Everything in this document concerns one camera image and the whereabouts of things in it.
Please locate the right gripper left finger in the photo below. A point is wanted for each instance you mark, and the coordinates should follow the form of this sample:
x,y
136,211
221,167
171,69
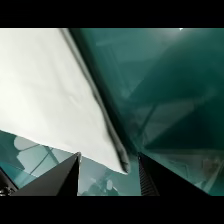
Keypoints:
x,y
63,178

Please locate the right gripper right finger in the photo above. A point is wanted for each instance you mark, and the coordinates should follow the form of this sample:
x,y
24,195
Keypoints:
x,y
160,181

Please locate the white garment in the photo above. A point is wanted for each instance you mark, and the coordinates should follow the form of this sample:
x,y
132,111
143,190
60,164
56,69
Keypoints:
x,y
43,90

